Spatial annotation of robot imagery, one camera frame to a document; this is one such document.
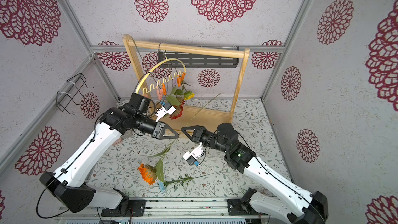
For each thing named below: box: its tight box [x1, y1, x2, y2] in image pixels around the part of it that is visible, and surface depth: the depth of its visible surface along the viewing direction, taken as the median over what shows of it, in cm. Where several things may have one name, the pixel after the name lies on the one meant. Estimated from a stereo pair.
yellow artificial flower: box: [183, 90, 195, 101], surface depth 102 cm
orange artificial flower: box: [137, 158, 165, 186], surface depth 57 cm
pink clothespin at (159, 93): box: [156, 87, 164, 102], surface depth 77 cm
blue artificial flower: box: [158, 168, 228, 193], surface depth 83 cm
